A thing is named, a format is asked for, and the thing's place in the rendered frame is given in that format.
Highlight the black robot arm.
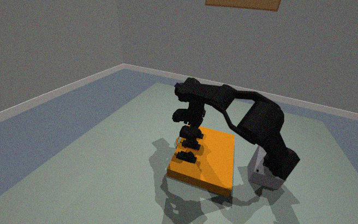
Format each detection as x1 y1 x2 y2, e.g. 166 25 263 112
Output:
174 77 300 180

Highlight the orange flat rectangular deck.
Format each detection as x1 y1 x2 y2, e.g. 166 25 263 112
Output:
166 126 234 197

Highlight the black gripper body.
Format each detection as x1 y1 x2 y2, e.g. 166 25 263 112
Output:
180 107 206 141

